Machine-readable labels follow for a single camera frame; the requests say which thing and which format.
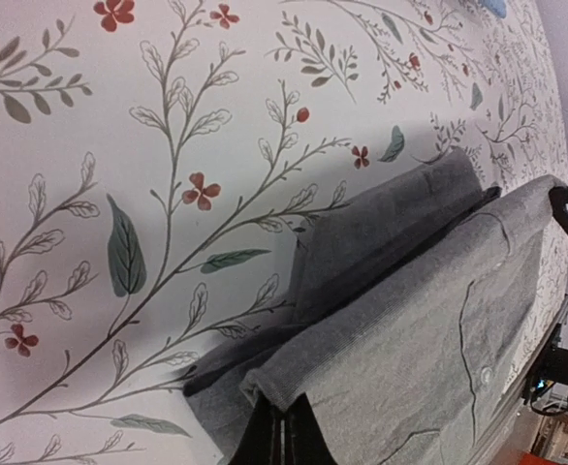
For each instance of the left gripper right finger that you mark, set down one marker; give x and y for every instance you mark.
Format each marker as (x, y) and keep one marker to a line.
(303, 442)

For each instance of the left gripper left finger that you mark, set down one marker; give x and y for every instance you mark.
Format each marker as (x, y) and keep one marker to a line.
(261, 442)

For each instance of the grey long sleeve shirt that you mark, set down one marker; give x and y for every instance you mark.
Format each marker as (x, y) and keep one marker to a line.
(411, 306)

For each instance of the folded light blue shirt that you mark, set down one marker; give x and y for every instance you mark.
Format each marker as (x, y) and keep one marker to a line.
(496, 7)

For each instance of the orange object in background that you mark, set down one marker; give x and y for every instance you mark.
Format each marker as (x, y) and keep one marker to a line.
(532, 459)

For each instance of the floral patterned tablecloth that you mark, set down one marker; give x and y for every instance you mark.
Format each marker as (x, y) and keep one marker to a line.
(162, 162)

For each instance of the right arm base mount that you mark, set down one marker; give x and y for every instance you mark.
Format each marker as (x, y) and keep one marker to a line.
(545, 369)

